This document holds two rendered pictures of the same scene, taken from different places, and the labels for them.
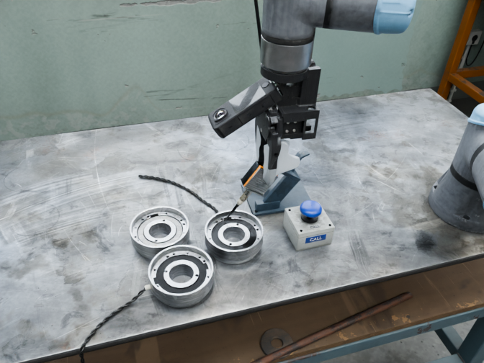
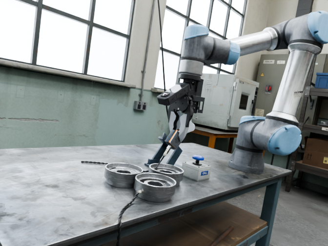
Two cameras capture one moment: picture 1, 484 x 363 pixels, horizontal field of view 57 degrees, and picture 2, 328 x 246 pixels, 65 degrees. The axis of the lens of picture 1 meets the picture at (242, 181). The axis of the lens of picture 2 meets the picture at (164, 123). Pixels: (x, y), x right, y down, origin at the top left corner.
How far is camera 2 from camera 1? 55 cm
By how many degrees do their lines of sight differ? 43
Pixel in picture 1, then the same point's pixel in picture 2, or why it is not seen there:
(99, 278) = (98, 196)
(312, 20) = (207, 51)
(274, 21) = (193, 50)
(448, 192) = (240, 157)
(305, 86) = (198, 86)
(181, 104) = not seen: hidden behind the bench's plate
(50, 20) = not seen: outside the picture
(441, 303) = (246, 229)
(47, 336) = (87, 222)
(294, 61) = (199, 69)
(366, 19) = (226, 53)
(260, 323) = not seen: outside the picture
